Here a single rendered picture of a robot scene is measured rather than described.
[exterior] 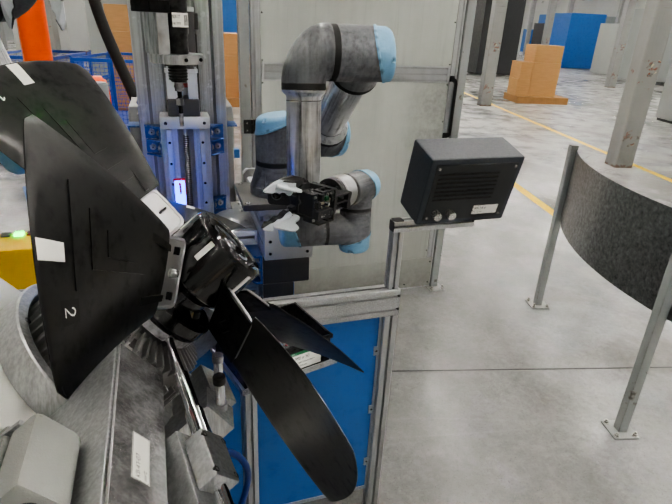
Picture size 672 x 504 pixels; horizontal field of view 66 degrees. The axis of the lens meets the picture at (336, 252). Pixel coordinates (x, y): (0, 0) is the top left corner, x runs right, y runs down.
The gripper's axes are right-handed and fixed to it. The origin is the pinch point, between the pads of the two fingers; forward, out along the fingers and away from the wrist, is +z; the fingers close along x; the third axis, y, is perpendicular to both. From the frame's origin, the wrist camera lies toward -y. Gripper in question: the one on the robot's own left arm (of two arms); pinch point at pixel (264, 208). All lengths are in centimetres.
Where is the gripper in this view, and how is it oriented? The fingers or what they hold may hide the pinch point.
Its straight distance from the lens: 101.2
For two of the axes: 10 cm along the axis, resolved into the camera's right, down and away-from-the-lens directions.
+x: -1.0, 9.2, 3.7
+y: 8.1, 2.9, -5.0
